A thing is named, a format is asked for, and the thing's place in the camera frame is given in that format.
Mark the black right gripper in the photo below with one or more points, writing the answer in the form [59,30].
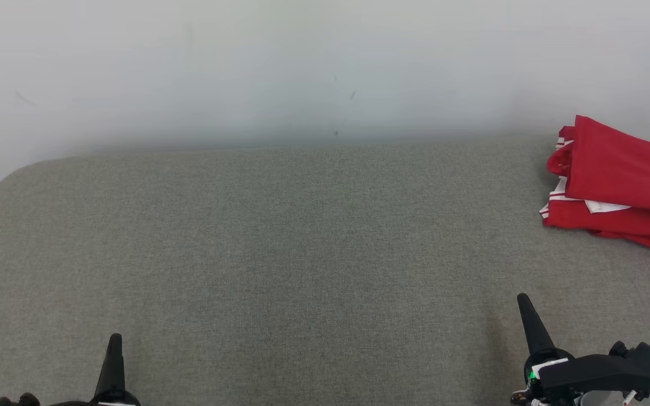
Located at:
[579,375]

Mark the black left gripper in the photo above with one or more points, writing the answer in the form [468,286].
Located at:
[105,401]

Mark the red Bulls basketball shorts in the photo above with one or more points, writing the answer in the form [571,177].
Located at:
[641,231]

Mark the red Bulls jersey white sleeves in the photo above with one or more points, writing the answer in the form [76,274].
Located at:
[618,163]

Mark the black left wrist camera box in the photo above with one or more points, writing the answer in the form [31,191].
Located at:
[20,401]

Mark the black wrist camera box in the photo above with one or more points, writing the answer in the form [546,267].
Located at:
[20,401]
[646,361]

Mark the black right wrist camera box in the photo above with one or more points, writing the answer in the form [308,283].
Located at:
[646,361]

